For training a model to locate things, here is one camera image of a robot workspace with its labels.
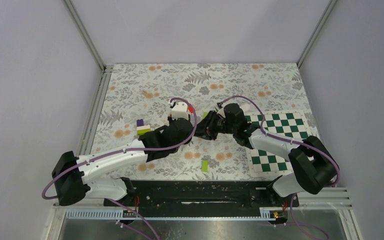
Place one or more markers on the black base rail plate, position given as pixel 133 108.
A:
pixel 200 199

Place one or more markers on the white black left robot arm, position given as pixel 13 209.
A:
pixel 82 177

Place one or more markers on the white oval earbud charging case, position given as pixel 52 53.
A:
pixel 245 107

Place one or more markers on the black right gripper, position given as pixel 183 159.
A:
pixel 205 129

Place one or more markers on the green toy brick lower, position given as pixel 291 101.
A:
pixel 204 166

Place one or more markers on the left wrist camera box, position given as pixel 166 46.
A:
pixel 179 110

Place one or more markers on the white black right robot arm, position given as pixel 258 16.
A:
pixel 313 167

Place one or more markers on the floral patterned table mat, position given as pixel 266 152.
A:
pixel 143 91

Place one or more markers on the green white checkerboard mat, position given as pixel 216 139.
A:
pixel 293 124

